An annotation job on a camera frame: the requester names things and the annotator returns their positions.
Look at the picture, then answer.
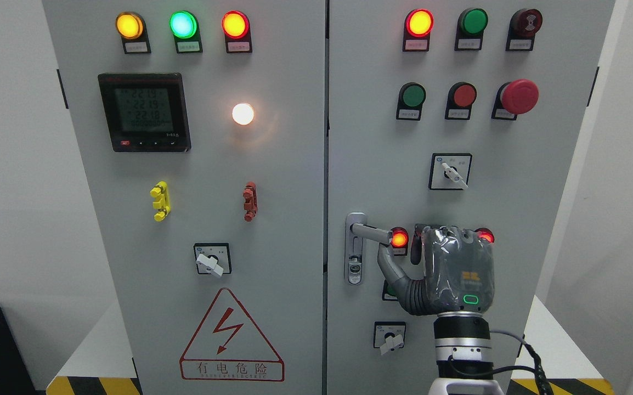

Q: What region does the green indicator light top left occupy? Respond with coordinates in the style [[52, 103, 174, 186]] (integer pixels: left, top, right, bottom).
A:
[[169, 10, 203, 53]]

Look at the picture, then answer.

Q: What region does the red indicator light right top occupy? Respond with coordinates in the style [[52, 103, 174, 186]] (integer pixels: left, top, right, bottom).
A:
[[402, 8, 434, 52]]

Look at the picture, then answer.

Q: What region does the white platform with hazard stripes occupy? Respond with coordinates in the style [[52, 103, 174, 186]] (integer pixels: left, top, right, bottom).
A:
[[45, 298, 613, 394]]

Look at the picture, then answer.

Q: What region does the left grey cabinet door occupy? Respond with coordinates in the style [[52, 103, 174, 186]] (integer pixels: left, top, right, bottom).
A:
[[43, 1, 327, 394]]

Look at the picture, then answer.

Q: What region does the yellow terminal connector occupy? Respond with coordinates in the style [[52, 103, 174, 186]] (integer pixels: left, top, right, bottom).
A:
[[149, 180, 171, 222]]

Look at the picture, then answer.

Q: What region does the grey cabinet door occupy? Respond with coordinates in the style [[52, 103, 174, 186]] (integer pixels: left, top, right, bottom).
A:
[[43, 1, 327, 394], [325, 1, 615, 394]]

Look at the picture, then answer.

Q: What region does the yellow indicator light top left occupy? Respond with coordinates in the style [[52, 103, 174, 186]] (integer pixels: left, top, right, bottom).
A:
[[115, 11, 151, 54]]

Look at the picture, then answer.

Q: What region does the green indicator light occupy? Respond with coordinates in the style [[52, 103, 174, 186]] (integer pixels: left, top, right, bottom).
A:
[[454, 8, 489, 52], [169, 10, 203, 53]]

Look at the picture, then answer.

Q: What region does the upper right white selector switch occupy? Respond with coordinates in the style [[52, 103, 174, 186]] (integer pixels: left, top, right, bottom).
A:
[[429, 153, 473, 190]]

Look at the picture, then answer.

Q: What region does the green push button upper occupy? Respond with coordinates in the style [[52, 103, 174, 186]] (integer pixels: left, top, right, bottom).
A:
[[396, 82, 426, 121]]

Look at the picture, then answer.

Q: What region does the green push button lower left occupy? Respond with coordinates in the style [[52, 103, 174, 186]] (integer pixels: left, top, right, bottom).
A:
[[381, 280, 398, 302]]

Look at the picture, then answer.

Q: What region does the red terminal connector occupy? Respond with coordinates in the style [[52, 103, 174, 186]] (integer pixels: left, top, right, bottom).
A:
[[243, 182, 257, 222]]

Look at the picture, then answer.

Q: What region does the red lit indicator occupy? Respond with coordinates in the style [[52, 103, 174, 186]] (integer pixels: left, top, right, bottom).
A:
[[475, 228, 495, 243], [390, 227, 409, 257]]

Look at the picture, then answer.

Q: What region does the green push button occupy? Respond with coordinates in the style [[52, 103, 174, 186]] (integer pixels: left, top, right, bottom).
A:
[[381, 280, 398, 302], [396, 82, 426, 121]]

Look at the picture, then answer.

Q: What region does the lower white selector switch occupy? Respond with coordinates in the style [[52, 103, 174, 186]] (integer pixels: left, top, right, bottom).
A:
[[372, 321, 406, 357]]

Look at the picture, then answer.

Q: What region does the red lit indicator middle right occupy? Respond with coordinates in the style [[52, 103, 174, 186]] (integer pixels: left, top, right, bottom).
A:
[[475, 228, 495, 243]]

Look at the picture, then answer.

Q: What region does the green indicator light right top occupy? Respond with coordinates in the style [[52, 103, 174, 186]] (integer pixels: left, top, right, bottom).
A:
[[454, 8, 489, 52]]

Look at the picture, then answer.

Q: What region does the right grey cabinet door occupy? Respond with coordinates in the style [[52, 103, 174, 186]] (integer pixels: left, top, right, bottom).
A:
[[325, 1, 615, 394]]

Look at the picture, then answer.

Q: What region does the red emergency stop mushroom button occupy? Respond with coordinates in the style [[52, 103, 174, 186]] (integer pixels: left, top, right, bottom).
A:
[[490, 78, 539, 121]]

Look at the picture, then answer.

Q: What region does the red indicator light left door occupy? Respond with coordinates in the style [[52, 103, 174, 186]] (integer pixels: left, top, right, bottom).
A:
[[222, 10, 253, 53]]

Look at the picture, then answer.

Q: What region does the white glowing indicator light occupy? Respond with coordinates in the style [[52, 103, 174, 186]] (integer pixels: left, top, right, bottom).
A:
[[231, 103, 256, 126]]

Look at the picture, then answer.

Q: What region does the red push button upper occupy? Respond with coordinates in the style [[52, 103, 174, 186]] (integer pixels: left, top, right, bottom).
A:
[[445, 82, 477, 121]]

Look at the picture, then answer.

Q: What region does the dark red buzzer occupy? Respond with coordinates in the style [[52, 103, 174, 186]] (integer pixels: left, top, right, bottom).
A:
[[506, 8, 543, 52]]

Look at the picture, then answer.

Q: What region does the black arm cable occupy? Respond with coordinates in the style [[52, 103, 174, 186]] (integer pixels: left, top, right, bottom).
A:
[[448, 328, 549, 395]]

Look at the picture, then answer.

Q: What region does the red electrical hazard warning sign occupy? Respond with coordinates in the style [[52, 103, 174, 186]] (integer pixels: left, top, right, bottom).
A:
[[179, 287, 285, 382]]

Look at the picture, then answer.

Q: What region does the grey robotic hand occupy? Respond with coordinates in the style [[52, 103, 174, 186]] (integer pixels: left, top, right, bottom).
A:
[[377, 223, 495, 317]]

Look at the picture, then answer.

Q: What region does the black digital power meter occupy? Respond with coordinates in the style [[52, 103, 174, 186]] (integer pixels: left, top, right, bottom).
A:
[[98, 72, 191, 153]]

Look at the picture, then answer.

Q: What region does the left door white selector switch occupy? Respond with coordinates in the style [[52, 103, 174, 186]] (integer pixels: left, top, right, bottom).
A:
[[193, 242, 232, 278]]

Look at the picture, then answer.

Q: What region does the silver cabinet door handle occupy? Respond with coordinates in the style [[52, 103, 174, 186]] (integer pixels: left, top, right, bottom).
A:
[[344, 212, 393, 285]]

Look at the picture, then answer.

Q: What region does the red lit indicator middle left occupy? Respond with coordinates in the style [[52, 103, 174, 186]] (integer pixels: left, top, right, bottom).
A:
[[390, 227, 409, 257]]

